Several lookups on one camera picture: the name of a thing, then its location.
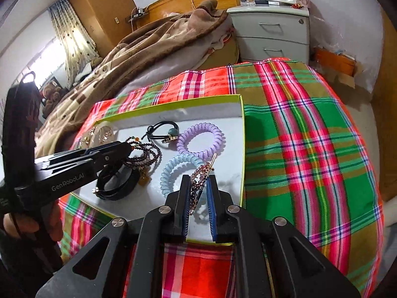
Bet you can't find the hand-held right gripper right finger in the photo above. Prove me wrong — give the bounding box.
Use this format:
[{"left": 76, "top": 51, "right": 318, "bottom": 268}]
[{"left": 206, "top": 175, "right": 362, "bottom": 298}]

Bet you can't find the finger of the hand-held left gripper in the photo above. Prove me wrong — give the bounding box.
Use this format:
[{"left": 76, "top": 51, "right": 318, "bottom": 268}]
[
  {"left": 90, "top": 152, "right": 134, "bottom": 175},
  {"left": 50, "top": 141, "right": 134, "bottom": 162}
]

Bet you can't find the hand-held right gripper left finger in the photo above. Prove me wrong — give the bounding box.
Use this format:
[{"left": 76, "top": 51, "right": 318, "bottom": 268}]
[{"left": 35, "top": 175, "right": 191, "bottom": 298}]

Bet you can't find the rhinestone hair clip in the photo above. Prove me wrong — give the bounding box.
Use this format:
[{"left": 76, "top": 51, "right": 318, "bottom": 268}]
[{"left": 186, "top": 153, "right": 218, "bottom": 217}]

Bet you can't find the black wristband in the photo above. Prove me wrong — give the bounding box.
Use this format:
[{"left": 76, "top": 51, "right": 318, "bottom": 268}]
[{"left": 92, "top": 161, "right": 141, "bottom": 201}]

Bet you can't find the dark bead bracelet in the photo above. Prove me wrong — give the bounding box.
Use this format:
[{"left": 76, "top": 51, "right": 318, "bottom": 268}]
[{"left": 122, "top": 136, "right": 162, "bottom": 187}]

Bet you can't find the light blue spiral hair tie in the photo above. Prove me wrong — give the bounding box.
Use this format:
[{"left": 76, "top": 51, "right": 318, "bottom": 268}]
[{"left": 160, "top": 153, "right": 203, "bottom": 195}]

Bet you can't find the yellow-green shallow box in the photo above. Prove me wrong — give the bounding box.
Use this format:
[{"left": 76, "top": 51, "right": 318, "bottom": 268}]
[{"left": 70, "top": 94, "right": 246, "bottom": 246}]

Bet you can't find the black hair tie with bead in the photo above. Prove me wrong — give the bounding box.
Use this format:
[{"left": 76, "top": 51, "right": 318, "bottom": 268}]
[{"left": 142, "top": 120, "right": 181, "bottom": 145}]

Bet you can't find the person's left hand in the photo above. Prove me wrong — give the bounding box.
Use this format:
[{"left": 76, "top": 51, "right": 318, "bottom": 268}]
[{"left": 2, "top": 203, "right": 64, "bottom": 243}]

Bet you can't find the cream translucent bangle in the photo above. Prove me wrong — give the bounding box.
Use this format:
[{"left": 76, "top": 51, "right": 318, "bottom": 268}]
[{"left": 92, "top": 120, "right": 118, "bottom": 146}]

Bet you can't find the gold hair accessory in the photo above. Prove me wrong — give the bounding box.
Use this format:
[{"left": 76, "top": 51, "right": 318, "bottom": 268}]
[{"left": 79, "top": 130, "right": 113, "bottom": 150}]

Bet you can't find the brown plush toy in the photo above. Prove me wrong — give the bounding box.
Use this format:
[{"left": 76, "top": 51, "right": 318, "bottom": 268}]
[{"left": 40, "top": 80, "right": 68, "bottom": 114}]

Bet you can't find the window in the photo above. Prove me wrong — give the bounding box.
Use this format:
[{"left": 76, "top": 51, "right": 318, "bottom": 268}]
[{"left": 18, "top": 34, "right": 68, "bottom": 83}]

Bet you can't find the brown patterned blanket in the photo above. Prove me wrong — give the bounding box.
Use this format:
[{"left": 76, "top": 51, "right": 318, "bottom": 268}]
[{"left": 33, "top": 0, "right": 238, "bottom": 159}]

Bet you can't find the dotted curtain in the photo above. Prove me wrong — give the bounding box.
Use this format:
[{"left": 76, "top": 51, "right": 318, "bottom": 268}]
[{"left": 47, "top": 0, "right": 100, "bottom": 79}]

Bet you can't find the plaid blanket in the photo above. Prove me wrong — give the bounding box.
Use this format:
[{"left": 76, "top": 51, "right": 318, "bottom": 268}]
[{"left": 57, "top": 57, "right": 386, "bottom": 298}]

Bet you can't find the power strip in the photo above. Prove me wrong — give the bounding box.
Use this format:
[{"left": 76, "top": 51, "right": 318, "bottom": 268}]
[{"left": 125, "top": 6, "right": 150, "bottom": 23}]

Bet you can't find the wooden wardrobe beside curtain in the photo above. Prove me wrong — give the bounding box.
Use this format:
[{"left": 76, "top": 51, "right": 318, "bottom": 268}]
[{"left": 67, "top": 0, "right": 137, "bottom": 52}]

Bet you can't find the grey nightstand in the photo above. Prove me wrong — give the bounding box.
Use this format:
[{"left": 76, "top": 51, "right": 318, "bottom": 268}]
[{"left": 226, "top": 4, "right": 311, "bottom": 66}]

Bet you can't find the orange box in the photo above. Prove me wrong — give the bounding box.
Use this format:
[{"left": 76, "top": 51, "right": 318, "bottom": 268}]
[{"left": 313, "top": 46, "right": 356, "bottom": 77}]

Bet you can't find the large wooden wardrobe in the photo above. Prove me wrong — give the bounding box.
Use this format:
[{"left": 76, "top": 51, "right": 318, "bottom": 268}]
[{"left": 371, "top": 6, "right": 397, "bottom": 194}]

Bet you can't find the purple spiral hair tie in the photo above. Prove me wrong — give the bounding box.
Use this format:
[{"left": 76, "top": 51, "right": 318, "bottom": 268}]
[{"left": 176, "top": 123, "right": 223, "bottom": 159}]

